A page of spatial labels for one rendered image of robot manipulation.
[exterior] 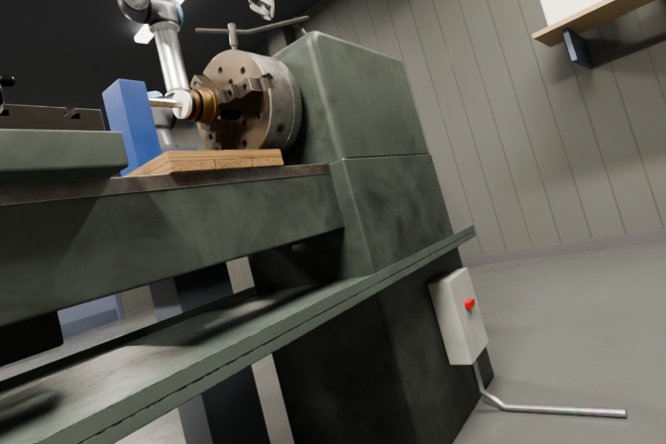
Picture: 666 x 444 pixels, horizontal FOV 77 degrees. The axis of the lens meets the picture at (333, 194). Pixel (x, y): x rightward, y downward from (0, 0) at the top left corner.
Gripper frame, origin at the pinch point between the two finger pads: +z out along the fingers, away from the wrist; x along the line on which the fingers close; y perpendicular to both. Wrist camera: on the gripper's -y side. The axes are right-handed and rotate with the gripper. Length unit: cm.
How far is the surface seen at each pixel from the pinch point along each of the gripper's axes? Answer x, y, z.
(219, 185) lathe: -5, 42, 53
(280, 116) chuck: -3.4, 14.9, 35.7
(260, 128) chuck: -8.3, 18.7, 36.2
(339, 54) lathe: 9.1, -9.1, 20.5
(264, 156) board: -3, 29, 48
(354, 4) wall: -72, -284, -173
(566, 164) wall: 11, -270, 73
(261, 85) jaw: -1.6, 18.9, 27.7
